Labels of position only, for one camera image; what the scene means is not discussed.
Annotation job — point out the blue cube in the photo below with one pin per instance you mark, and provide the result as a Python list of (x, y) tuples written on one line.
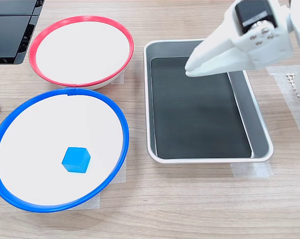
[(75, 160)]

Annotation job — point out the black tray mat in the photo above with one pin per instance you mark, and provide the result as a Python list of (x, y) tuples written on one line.
[(202, 119)]

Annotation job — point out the steel tray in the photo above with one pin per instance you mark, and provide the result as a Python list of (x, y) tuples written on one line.
[(261, 139)]

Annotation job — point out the translucent tape sheet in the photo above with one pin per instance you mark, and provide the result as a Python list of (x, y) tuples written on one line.
[(118, 79), (90, 201), (250, 169), (289, 109)]

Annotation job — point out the red-rimmed white plate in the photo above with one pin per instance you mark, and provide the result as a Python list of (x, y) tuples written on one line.
[(82, 49)]

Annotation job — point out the blue-rimmed white plate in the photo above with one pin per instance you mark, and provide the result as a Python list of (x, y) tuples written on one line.
[(40, 139)]

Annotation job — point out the black electronic device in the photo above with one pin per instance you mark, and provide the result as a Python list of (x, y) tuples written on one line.
[(8, 32)]

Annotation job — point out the pale perforated base plate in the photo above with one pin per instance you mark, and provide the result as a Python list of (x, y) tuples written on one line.
[(295, 84)]

